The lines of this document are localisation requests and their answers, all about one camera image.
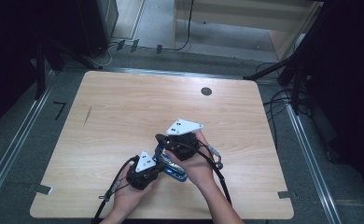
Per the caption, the metal floor rail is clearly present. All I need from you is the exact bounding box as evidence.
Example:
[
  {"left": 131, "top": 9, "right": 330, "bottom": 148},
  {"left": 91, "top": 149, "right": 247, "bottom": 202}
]
[
  {"left": 0, "top": 71, "right": 55, "bottom": 216},
  {"left": 102, "top": 66, "right": 284, "bottom": 84},
  {"left": 284, "top": 90, "right": 343, "bottom": 224}
]

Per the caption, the dark computer cabinet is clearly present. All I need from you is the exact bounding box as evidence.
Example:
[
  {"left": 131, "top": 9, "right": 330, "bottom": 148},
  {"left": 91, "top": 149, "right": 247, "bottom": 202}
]
[{"left": 74, "top": 0, "right": 119, "bottom": 59}]

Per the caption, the person's right hand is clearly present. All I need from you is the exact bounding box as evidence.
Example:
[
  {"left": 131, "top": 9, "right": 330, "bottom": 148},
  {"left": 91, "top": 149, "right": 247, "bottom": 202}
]
[{"left": 165, "top": 130, "right": 217, "bottom": 188}]

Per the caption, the bundle of black floor cables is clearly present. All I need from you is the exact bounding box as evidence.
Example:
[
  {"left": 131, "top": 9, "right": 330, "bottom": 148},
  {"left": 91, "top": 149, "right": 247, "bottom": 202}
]
[{"left": 262, "top": 62, "right": 312, "bottom": 150}]

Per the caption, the black metal stand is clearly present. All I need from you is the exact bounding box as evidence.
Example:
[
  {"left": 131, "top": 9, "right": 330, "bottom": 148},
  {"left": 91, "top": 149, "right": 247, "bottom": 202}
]
[
  {"left": 35, "top": 36, "right": 104, "bottom": 101},
  {"left": 243, "top": 0, "right": 328, "bottom": 116}
]

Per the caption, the grey tape strip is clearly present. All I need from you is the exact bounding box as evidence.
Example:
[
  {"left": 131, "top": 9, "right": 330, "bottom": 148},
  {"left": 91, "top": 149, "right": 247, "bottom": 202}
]
[
  {"left": 277, "top": 190, "right": 296, "bottom": 200},
  {"left": 27, "top": 183, "right": 53, "bottom": 196}
]

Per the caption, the metal clip lanyard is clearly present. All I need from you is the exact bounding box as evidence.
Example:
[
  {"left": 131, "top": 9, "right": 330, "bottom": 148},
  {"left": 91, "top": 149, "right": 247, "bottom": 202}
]
[
  {"left": 206, "top": 144, "right": 225, "bottom": 171},
  {"left": 98, "top": 176, "right": 130, "bottom": 201}
]

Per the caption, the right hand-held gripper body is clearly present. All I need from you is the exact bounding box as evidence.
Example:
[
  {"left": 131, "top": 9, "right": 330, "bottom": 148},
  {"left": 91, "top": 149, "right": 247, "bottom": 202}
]
[{"left": 165, "top": 118, "right": 204, "bottom": 162}]

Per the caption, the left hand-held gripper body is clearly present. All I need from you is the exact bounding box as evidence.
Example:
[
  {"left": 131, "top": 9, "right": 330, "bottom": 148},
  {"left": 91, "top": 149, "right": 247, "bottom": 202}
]
[{"left": 126, "top": 150, "right": 160, "bottom": 191}]

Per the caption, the thin black hanging cable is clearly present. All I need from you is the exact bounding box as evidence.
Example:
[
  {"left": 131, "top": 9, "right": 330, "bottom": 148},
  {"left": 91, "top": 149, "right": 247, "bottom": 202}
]
[{"left": 161, "top": 0, "right": 195, "bottom": 52}]

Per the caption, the black curtain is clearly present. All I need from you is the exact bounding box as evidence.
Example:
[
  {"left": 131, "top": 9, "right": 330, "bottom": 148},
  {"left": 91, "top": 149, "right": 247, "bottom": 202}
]
[
  {"left": 307, "top": 0, "right": 364, "bottom": 188},
  {"left": 0, "top": 0, "right": 78, "bottom": 138}
]

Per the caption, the person's left hand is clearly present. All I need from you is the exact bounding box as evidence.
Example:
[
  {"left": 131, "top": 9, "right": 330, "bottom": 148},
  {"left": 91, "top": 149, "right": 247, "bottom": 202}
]
[{"left": 111, "top": 164, "right": 160, "bottom": 216}]

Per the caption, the light wooden furniture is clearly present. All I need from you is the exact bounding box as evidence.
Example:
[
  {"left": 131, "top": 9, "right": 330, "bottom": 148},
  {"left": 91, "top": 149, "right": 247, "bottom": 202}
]
[{"left": 172, "top": 0, "right": 324, "bottom": 63}]

